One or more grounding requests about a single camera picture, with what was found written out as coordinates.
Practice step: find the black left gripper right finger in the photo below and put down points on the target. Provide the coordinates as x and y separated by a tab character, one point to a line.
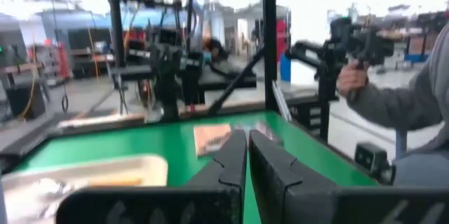
287	192

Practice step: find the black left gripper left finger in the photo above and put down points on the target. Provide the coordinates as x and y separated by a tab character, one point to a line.
210	192

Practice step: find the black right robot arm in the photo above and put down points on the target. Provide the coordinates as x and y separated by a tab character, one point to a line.
168	76

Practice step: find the beige tray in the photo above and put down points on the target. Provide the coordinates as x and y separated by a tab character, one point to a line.
115	169

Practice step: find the blue storage bin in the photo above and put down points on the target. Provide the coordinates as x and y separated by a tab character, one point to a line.
285	67

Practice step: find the person's hand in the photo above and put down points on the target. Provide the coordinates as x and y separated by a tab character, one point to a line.
350	78

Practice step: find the person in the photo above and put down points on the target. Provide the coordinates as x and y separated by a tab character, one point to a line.
414	104

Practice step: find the black bin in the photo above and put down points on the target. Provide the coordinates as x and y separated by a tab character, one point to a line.
24	101

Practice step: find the black camera box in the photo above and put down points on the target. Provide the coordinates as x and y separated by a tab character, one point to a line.
372	161

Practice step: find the black diagonal frame brace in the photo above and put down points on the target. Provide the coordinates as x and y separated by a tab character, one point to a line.
236	81

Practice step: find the black vertical frame post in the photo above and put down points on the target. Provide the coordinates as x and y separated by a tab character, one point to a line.
269	41

